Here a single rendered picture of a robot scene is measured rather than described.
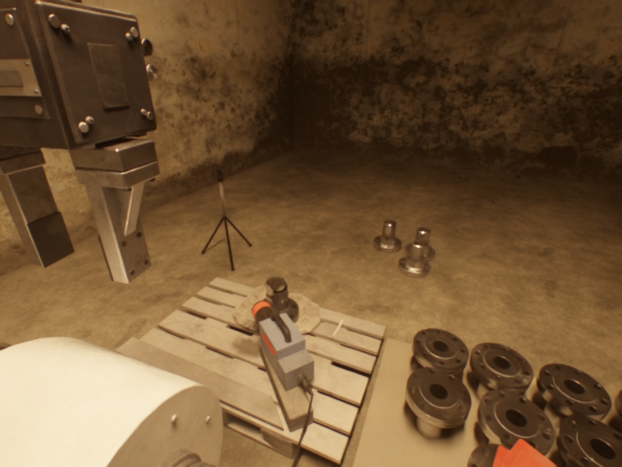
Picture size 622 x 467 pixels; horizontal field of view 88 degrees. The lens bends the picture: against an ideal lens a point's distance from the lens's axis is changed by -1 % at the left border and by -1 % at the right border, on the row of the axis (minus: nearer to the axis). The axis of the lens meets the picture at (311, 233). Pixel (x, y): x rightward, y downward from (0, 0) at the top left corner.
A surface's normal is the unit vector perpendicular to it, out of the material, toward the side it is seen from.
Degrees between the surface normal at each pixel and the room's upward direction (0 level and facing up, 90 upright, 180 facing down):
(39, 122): 90
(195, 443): 90
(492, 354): 0
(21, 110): 90
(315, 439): 0
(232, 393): 0
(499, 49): 90
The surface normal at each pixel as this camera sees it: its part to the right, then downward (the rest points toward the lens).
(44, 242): 0.96, 0.13
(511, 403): 0.01, -0.90
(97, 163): -0.26, 0.43
